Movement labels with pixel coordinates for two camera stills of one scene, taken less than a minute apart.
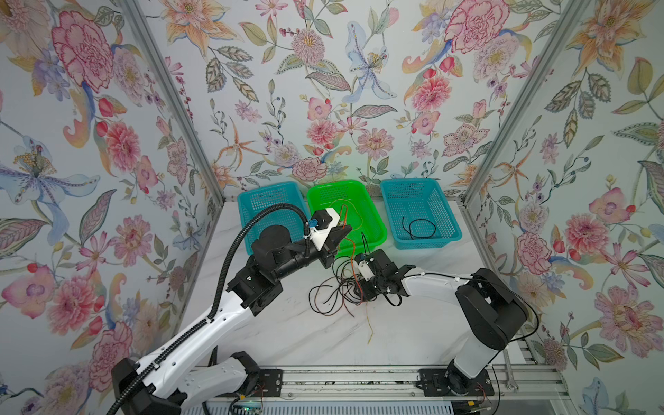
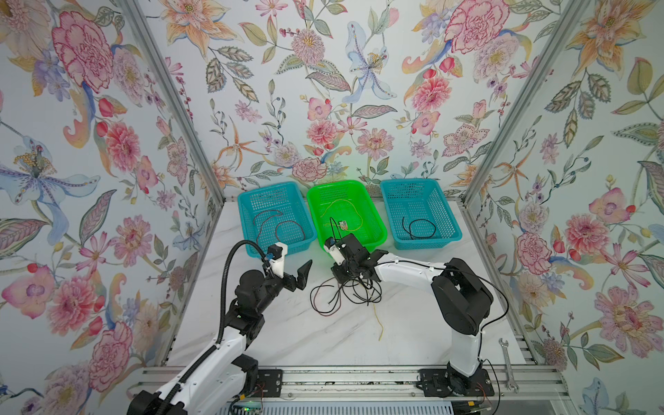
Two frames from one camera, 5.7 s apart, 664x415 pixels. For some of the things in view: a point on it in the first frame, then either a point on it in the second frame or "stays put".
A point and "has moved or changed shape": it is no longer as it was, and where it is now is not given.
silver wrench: x=510 y=382 stays put
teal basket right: x=420 y=213 stays put
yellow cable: x=354 y=208 stays put
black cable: x=411 y=235 stays put
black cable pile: x=348 y=290 has moved or changed shape
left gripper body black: x=324 y=254 to x=272 y=286
